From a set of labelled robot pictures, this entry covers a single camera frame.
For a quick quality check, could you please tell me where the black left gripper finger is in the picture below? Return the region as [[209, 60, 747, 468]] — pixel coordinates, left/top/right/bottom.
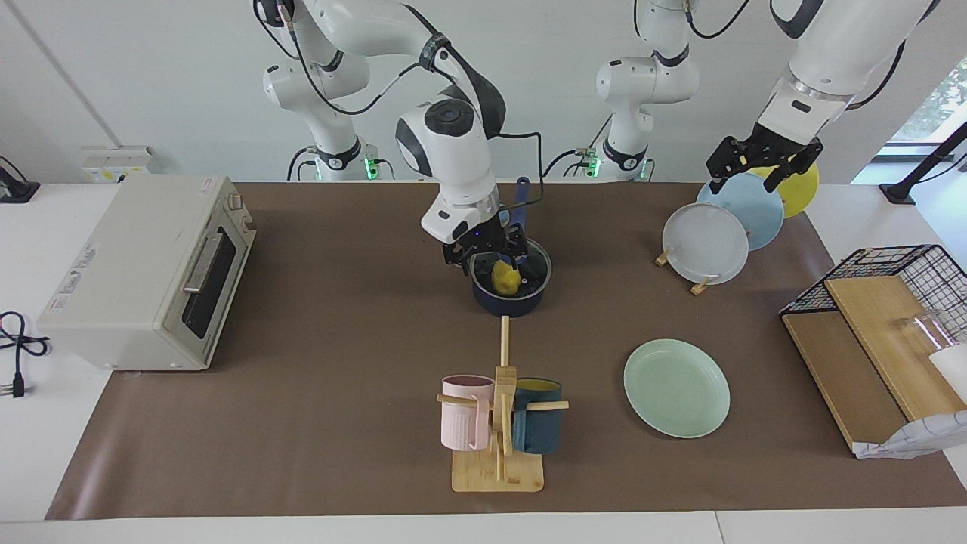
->
[[771, 140, 824, 199], [706, 140, 749, 196]]

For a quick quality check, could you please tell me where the glass lid blue knob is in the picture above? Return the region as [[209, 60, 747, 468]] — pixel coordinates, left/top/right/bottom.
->
[[468, 236, 553, 297]]

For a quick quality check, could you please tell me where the yellow plate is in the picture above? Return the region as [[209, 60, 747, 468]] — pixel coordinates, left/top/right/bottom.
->
[[748, 161, 820, 219]]

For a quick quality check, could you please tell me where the light blue plate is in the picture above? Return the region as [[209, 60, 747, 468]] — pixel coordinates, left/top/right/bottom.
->
[[697, 172, 786, 252]]

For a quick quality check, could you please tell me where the grey plate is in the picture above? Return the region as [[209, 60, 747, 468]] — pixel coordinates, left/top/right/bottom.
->
[[663, 202, 750, 286]]

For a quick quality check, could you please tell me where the wooden plate rack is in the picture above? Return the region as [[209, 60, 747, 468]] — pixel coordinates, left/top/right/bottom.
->
[[654, 249, 718, 296]]

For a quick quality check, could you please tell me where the light green plate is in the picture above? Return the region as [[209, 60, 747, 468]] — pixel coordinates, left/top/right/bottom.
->
[[623, 338, 731, 440]]

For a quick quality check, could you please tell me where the black angled stand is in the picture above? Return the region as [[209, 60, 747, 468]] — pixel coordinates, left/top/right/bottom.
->
[[879, 121, 967, 206]]

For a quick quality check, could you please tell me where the pink ribbed mug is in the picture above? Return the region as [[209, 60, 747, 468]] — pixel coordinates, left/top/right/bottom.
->
[[440, 375, 496, 452]]

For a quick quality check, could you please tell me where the dark teal mug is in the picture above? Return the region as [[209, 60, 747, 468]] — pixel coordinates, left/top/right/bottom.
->
[[511, 378, 563, 455]]

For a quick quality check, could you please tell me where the light wooden board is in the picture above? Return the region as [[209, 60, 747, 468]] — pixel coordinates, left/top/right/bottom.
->
[[823, 275, 967, 422]]

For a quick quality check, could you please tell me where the brown table mat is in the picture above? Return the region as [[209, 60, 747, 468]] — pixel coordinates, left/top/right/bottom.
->
[[45, 181, 967, 521]]

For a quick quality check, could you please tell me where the clear glass cup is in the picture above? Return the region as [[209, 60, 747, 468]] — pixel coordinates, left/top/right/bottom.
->
[[895, 308, 954, 356]]

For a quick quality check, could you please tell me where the wooden mug tree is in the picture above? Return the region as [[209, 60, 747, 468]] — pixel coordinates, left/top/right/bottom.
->
[[436, 316, 570, 493]]

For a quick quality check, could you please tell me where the white cup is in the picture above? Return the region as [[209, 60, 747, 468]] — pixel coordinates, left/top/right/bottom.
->
[[928, 344, 967, 382]]

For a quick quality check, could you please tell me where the white crumpled plastic bag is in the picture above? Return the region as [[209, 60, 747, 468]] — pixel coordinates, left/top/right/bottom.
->
[[852, 410, 967, 460]]

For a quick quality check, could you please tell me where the beige toaster oven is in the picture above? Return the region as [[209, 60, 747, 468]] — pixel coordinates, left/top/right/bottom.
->
[[36, 175, 258, 371]]

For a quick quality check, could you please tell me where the black pot purple handle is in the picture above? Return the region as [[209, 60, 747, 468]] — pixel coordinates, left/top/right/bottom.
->
[[468, 177, 553, 317]]

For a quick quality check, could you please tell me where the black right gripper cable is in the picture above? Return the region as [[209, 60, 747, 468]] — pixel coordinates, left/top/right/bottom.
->
[[291, 0, 545, 209]]

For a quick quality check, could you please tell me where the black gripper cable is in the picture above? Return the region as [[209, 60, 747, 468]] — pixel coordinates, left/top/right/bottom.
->
[[684, 0, 907, 110], [291, 0, 545, 209]]

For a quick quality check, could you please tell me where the black base cable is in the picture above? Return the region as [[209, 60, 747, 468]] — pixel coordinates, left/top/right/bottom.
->
[[287, 146, 318, 182], [545, 113, 613, 179]]

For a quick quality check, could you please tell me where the black wire basket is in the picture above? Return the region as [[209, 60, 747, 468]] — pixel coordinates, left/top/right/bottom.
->
[[780, 244, 967, 345]]

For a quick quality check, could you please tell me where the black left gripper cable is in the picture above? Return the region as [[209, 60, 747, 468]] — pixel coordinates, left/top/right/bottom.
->
[[684, 0, 907, 110]]

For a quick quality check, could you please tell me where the white wall power strip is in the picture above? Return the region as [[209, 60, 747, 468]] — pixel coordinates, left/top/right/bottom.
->
[[82, 146, 156, 184]]

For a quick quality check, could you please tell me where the black power cord plug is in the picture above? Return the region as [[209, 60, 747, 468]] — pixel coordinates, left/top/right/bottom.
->
[[0, 311, 51, 399]]

